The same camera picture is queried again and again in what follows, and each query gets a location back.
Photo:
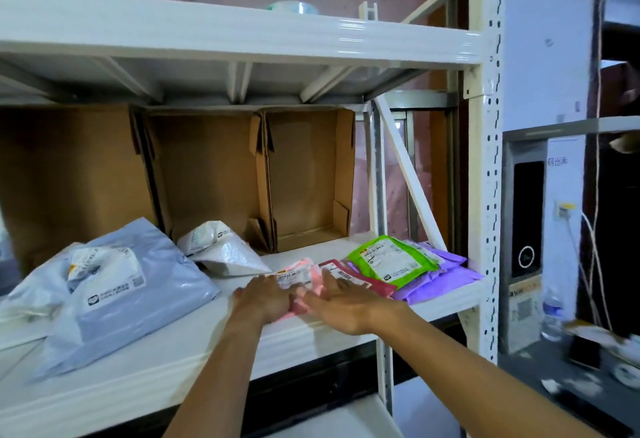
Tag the person's right hand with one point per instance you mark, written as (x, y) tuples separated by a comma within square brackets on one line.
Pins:
[(355, 310)]

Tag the person's left hand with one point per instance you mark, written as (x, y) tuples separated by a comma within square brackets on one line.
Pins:
[(262, 300)]

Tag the red mailer bag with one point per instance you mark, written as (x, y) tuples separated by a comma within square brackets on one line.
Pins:
[(360, 278)]

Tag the green mailer bag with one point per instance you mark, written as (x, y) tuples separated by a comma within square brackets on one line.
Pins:
[(360, 258)]

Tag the light pink mailer bag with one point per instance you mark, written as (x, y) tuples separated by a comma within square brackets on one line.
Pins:
[(305, 268)]

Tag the purple mailer bag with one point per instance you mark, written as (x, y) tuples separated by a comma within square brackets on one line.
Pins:
[(440, 283), (452, 258)]

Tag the large grey-blue mailer bag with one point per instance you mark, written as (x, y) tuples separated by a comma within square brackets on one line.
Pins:
[(165, 298)]

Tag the purple mailer bag front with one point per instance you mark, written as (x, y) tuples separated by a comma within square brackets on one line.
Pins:
[(452, 258)]

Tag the person's left forearm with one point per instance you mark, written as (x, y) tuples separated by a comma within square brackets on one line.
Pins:
[(220, 382)]

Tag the person's right forearm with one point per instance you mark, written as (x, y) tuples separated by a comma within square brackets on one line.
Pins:
[(475, 377)]

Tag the white metal shelf rack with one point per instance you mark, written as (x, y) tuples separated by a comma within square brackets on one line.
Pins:
[(150, 28)]

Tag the open brown cardboard box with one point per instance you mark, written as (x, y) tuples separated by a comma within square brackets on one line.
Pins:
[(205, 178), (305, 168), (75, 178)]

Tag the taped cardboard box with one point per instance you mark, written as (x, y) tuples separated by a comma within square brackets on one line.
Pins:
[(522, 313)]

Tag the grey device housing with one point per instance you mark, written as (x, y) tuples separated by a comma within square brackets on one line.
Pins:
[(506, 213)]

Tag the clear plastic water bottle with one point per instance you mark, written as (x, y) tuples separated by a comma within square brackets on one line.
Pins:
[(552, 315)]

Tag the clear tape roll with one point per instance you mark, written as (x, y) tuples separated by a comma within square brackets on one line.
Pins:
[(292, 8)]

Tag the white wall socket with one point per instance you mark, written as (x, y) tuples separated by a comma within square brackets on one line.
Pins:
[(565, 211)]

